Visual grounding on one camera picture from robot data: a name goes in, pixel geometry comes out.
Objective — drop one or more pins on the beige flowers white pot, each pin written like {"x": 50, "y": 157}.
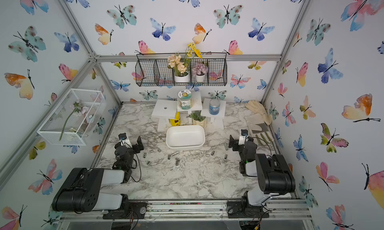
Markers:
{"x": 180, "y": 68}

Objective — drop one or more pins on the grey patterned work glove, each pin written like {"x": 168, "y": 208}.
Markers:
{"x": 258, "y": 129}

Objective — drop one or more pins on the white display stand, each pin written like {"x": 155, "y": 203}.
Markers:
{"x": 166, "y": 110}

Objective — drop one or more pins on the white mesh wall basket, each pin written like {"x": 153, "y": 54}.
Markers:
{"x": 94, "y": 121}

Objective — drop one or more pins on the beige work glove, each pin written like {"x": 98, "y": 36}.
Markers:
{"x": 257, "y": 108}

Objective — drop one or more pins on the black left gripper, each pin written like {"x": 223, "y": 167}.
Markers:
{"x": 132, "y": 144}

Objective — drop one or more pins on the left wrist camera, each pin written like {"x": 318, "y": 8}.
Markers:
{"x": 124, "y": 140}

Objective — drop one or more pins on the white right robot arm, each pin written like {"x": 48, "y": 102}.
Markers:
{"x": 273, "y": 174}

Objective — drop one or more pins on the purple flowers white pot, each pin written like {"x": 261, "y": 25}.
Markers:
{"x": 199, "y": 71}

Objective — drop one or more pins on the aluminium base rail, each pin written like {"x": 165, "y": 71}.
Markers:
{"x": 200, "y": 210}

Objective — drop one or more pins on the blue can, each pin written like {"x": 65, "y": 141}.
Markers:
{"x": 214, "y": 106}

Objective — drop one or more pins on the pink artificial rose stem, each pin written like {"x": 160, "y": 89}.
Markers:
{"x": 79, "y": 110}

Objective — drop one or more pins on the yellow bottle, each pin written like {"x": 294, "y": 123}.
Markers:
{"x": 176, "y": 121}

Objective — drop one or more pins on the green lidded jar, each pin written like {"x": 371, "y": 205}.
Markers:
{"x": 185, "y": 99}

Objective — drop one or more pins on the black wire wall basket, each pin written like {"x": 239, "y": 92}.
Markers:
{"x": 171, "y": 70}

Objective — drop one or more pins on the yellow artificial flower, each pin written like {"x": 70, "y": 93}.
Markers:
{"x": 193, "y": 51}

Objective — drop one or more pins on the white storage box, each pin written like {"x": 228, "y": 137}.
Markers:
{"x": 185, "y": 138}

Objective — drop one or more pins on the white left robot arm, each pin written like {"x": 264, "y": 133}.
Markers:
{"x": 81, "y": 191}

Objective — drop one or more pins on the small succulent pot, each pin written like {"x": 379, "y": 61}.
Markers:
{"x": 198, "y": 119}

